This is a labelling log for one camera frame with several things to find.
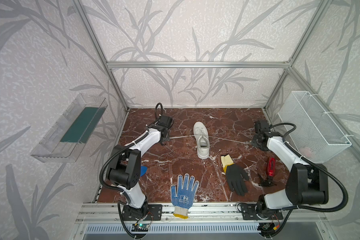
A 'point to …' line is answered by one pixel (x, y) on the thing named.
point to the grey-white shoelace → (209, 136)
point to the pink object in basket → (305, 151)
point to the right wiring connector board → (268, 227)
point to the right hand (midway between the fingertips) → (260, 139)
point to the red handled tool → (271, 173)
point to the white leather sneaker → (202, 136)
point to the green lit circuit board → (140, 227)
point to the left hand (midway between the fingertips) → (162, 132)
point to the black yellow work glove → (236, 176)
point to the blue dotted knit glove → (183, 200)
